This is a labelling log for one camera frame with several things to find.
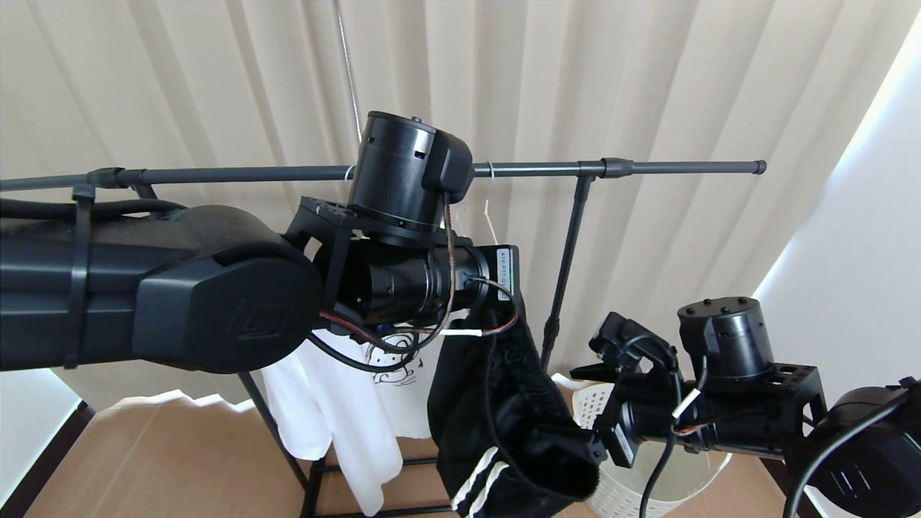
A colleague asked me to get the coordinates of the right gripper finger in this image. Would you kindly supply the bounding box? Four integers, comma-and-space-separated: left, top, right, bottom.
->
571, 362, 618, 389

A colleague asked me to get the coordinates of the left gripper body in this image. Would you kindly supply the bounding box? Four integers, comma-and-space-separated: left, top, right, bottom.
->
320, 241, 520, 326

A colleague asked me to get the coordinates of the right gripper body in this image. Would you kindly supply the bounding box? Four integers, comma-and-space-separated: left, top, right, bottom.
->
597, 385, 720, 468

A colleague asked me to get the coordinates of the black garment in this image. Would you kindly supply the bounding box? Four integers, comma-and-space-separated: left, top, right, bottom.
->
428, 301, 604, 518

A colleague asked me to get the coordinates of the white printed t-shirt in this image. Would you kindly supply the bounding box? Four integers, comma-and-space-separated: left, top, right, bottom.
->
260, 317, 448, 517

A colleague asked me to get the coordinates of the white laundry basket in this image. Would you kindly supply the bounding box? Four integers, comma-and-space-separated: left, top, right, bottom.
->
572, 381, 733, 518

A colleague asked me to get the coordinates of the black clothes rack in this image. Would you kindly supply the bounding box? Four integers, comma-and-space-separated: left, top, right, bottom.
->
0, 158, 768, 518

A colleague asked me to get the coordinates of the beige curtain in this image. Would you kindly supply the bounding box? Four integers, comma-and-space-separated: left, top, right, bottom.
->
0, 0, 921, 425

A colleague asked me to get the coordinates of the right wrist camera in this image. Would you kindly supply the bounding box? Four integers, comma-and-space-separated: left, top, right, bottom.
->
589, 312, 681, 376

